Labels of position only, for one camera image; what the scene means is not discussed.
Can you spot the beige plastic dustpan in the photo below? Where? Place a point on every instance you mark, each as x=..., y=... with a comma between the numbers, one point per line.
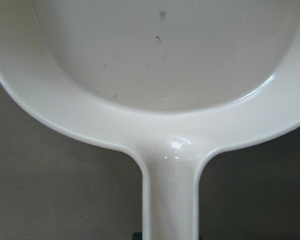
x=171, y=83

